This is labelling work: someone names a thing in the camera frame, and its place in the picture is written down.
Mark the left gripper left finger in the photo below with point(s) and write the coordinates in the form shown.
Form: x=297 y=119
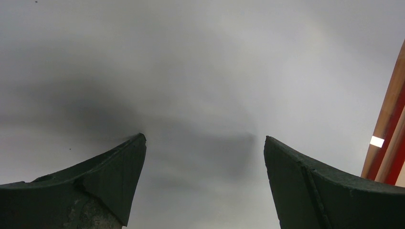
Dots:
x=94 y=194

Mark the pink wooden picture frame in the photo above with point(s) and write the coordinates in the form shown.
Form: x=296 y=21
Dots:
x=385 y=158

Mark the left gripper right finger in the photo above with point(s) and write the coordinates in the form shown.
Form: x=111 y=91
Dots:
x=309 y=194

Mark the seascape photo print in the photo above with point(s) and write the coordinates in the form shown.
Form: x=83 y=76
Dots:
x=205 y=81

